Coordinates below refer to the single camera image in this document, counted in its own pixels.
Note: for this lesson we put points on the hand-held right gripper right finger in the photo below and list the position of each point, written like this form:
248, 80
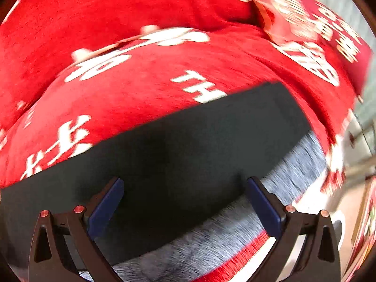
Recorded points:
264, 208

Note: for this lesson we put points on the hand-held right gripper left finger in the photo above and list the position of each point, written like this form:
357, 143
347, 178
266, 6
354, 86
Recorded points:
105, 208

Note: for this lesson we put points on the black pants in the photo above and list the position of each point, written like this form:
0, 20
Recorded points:
176, 152

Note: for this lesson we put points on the grey fuzzy blanket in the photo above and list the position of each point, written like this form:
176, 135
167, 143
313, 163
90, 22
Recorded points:
205, 241

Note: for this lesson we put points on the red printed box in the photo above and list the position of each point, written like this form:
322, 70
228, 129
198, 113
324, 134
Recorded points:
367, 235

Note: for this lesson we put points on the red printed sofa cover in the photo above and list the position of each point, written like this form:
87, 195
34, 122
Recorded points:
147, 94

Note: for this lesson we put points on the red printed pillow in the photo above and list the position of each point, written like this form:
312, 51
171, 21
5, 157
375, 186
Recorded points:
293, 14

